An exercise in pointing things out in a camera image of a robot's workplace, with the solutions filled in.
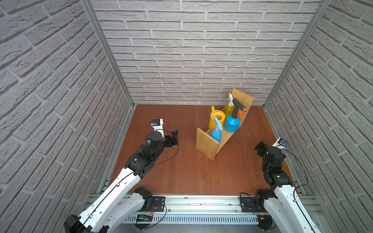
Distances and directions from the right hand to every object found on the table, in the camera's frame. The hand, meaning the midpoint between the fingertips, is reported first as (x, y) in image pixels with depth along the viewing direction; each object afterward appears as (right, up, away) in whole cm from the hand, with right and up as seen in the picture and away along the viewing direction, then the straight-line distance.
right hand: (265, 142), depth 79 cm
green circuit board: (-65, -37, -8) cm, 76 cm away
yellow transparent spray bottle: (-16, +20, +15) cm, 30 cm away
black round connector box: (-4, -39, -8) cm, 40 cm away
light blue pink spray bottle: (-27, +4, +1) cm, 28 cm away
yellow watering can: (-23, +15, +10) cm, 29 cm away
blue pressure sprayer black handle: (-15, +11, +10) cm, 21 cm away
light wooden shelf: (-34, 0, -3) cm, 34 cm away
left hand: (-53, +9, -6) cm, 54 cm away
